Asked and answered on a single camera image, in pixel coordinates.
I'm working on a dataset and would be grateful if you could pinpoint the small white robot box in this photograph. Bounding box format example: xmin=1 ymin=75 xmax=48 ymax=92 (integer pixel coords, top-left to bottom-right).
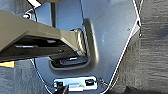
xmin=53 ymin=76 xmax=100 ymax=93

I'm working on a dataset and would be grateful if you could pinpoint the black diagonal robot strut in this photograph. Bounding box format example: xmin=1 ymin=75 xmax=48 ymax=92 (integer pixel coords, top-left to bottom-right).
xmin=0 ymin=44 xmax=76 ymax=64

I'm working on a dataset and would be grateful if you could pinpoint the thick grey robot limb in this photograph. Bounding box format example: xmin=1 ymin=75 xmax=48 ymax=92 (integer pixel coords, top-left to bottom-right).
xmin=0 ymin=9 xmax=89 ymax=63

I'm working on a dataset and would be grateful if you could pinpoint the round white base button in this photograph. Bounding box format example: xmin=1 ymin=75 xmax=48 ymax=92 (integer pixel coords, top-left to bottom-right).
xmin=22 ymin=13 xmax=31 ymax=20

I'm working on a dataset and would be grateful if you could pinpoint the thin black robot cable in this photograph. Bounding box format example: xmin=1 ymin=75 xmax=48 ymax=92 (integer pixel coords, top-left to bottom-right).
xmin=78 ymin=0 xmax=86 ymax=31

